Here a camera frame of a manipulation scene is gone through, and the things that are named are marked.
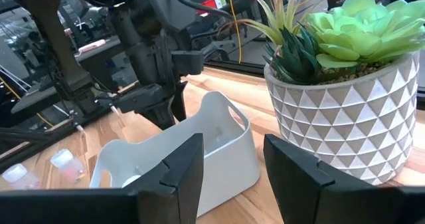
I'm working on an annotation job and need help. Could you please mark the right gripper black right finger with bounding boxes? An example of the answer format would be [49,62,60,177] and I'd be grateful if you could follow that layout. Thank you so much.
[264,134,425,224]

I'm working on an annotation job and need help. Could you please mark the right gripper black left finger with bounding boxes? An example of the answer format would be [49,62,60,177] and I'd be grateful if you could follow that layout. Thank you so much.
[0,133,205,224]

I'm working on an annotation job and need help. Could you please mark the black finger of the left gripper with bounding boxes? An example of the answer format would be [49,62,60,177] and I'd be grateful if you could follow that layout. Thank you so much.
[171,80,189,124]
[137,97,177,131]

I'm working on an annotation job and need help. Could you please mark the pill bottle with red pills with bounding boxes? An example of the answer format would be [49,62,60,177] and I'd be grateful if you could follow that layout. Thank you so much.
[50,148,86,185]

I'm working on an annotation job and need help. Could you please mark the white plastic basket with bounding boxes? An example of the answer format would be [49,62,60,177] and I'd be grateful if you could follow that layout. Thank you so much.
[89,90,262,218]

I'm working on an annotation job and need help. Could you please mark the pill bottle with pink pills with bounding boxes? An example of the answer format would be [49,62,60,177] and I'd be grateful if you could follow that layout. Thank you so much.
[1,163,43,190]

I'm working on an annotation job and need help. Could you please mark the pink handheld object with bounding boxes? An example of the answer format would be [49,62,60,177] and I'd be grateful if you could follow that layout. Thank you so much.
[78,39,107,54]

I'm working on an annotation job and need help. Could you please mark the grey triangle-patterned plant pot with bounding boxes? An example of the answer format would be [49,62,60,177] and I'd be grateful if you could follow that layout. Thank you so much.
[264,51,421,187]

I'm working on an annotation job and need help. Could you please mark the red bin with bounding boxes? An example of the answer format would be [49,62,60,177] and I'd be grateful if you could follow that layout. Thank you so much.
[197,0,218,15]

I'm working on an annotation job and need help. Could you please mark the dark green spiky succulent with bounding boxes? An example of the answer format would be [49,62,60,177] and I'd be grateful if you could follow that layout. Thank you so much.
[262,24,323,86]

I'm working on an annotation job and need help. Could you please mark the thin-leaved grass plant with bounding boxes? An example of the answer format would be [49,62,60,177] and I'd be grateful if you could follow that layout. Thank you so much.
[217,0,316,47]

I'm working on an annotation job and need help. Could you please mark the light green rosette succulent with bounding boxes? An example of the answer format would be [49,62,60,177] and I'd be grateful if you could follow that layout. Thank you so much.
[307,0,425,69]

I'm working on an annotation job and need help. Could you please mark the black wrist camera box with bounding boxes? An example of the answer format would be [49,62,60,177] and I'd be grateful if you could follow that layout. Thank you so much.
[171,50,204,77]

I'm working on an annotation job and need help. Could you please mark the yellow cable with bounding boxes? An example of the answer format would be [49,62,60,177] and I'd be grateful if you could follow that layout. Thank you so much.
[226,0,243,64]

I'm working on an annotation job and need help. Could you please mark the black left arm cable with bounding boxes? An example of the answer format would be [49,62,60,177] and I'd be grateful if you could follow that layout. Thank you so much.
[167,0,233,21]

